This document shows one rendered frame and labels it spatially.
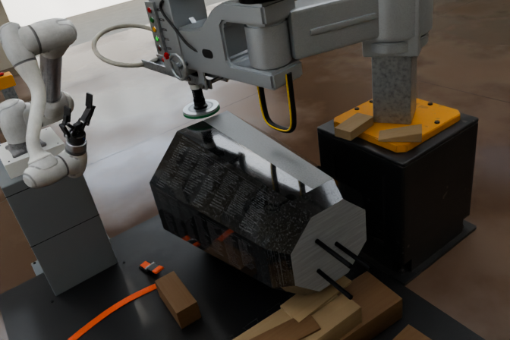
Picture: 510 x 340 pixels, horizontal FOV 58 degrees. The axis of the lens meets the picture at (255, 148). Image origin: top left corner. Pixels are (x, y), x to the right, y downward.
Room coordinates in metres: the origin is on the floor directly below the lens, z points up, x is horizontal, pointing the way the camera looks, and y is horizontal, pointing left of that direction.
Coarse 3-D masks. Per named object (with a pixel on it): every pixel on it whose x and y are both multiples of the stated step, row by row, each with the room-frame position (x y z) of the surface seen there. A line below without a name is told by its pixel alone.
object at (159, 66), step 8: (160, 56) 2.86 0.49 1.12; (144, 64) 2.81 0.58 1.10; (152, 64) 2.73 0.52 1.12; (160, 64) 2.82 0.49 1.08; (160, 72) 2.68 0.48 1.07; (168, 72) 2.60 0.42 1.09; (184, 80) 2.48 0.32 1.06; (192, 80) 2.42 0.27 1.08; (208, 80) 2.30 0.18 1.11; (216, 80) 2.35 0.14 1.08; (224, 80) 2.38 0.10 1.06; (208, 88) 2.31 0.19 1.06
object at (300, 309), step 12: (324, 288) 1.56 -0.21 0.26; (288, 300) 1.53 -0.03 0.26; (300, 300) 1.52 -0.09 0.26; (312, 300) 1.50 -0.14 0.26; (324, 300) 1.49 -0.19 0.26; (288, 312) 1.46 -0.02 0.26; (300, 312) 1.45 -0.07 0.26; (312, 312) 1.44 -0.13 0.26; (288, 324) 1.40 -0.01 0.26; (300, 324) 1.39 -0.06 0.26; (312, 324) 1.37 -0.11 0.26; (264, 336) 1.35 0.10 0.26; (276, 336) 1.34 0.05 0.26; (288, 336) 1.33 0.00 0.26; (300, 336) 1.32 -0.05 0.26
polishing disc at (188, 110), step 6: (192, 102) 2.60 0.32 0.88; (210, 102) 2.55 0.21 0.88; (216, 102) 2.53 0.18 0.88; (186, 108) 2.53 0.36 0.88; (192, 108) 2.51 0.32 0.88; (210, 108) 2.47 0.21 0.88; (216, 108) 2.46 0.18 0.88; (186, 114) 2.45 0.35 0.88; (192, 114) 2.43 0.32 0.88; (198, 114) 2.41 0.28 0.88; (204, 114) 2.41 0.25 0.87
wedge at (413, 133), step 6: (408, 126) 1.97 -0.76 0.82; (414, 126) 1.95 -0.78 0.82; (420, 126) 1.93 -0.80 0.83; (384, 132) 1.99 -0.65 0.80; (390, 132) 1.97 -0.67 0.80; (396, 132) 1.95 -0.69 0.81; (402, 132) 1.93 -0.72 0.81; (408, 132) 1.91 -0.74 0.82; (414, 132) 1.89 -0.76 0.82; (420, 132) 1.87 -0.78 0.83; (384, 138) 1.93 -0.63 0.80; (390, 138) 1.91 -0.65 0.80; (396, 138) 1.90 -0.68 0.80; (402, 138) 1.89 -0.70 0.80; (408, 138) 1.88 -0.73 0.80; (414, 138) 1.87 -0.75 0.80; (420, 138) 1.86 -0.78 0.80
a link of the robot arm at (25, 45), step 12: (12, 24) 2.08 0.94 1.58; (0, 36) 2.07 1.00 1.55; (12, 36) 2.04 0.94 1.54; (24, 36) 2.06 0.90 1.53; (36, 36) 2.08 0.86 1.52; (12, 48) 2.02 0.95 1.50; (24, 48) 2.04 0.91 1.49; (36, 48) 2.07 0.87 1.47; (12, 60) 2.01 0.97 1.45; (24, 60) 2.01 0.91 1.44
